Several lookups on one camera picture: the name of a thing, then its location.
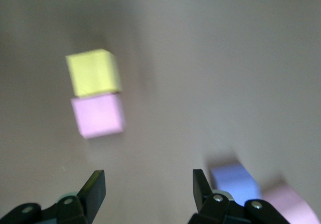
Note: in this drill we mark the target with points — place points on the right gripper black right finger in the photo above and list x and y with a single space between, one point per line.
203 196

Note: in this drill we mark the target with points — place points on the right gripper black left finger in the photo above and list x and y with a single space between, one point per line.
92 196

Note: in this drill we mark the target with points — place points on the pink foam cube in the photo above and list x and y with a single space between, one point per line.
288 204
97 116

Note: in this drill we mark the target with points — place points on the yellow foam cube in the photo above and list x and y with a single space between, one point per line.
92 73

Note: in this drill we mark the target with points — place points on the purple foam cube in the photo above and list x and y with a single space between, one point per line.
233 178

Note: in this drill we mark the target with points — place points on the brown paper table cover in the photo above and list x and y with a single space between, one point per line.
200 83

